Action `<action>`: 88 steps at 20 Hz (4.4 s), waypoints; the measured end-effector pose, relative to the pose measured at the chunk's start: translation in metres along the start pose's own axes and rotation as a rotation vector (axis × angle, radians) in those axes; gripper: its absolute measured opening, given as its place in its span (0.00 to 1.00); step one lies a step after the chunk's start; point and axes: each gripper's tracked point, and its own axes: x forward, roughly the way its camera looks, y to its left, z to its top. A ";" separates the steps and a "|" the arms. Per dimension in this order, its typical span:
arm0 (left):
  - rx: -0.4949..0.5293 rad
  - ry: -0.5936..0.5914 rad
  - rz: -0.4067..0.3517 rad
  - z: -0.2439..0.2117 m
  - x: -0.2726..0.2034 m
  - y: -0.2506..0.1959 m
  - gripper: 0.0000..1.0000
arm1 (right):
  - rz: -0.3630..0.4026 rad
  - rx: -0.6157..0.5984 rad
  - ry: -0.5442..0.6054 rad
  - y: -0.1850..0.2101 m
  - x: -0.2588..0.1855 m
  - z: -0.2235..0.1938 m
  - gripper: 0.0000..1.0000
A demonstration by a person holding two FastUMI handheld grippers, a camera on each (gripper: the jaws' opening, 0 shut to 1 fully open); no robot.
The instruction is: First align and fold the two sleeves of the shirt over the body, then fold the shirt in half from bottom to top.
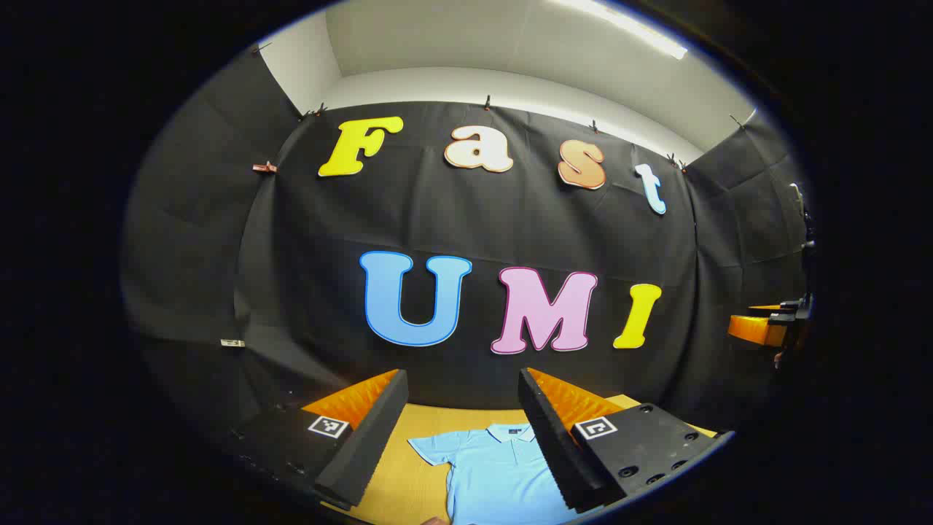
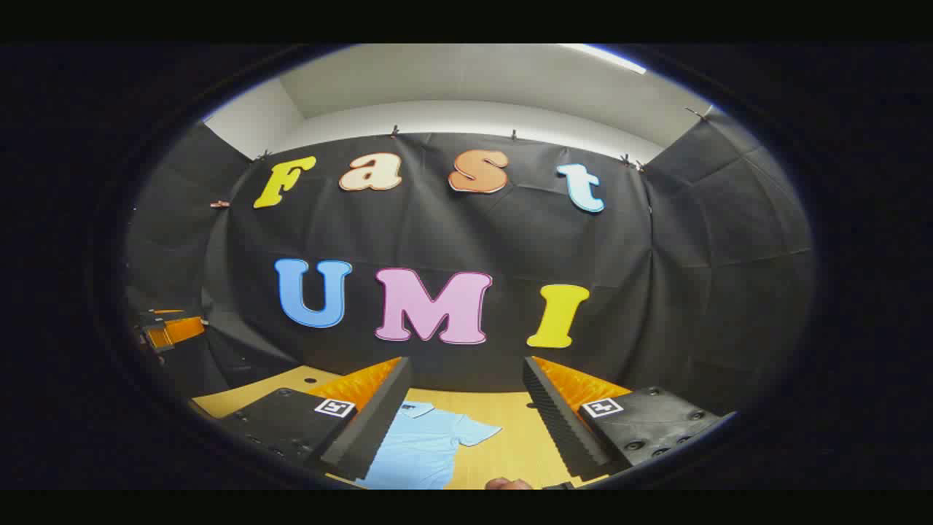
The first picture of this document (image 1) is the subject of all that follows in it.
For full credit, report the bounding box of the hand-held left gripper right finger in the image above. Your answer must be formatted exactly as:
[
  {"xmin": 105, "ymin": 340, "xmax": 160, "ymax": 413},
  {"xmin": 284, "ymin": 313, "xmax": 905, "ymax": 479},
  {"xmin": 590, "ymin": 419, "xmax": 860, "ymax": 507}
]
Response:
[{"xmin": 518, "ymin": 368, "xmax": 737, "ymax": 515}]

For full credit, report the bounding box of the light blue T-shirt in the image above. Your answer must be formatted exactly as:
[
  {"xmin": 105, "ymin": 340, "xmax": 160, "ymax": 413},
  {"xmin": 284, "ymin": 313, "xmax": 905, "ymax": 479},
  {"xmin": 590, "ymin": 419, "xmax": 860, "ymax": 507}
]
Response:
[{"xmin": 407, "ymin": 423, "xmax": 584, "ymax": 525}]

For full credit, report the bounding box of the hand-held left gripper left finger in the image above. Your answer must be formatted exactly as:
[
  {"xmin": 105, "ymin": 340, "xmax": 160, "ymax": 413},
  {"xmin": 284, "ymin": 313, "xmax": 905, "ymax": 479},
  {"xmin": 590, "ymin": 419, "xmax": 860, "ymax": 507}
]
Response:
[{"xmin": 219, "ymin": 369, "xmax": 410, "ymax": 511}]

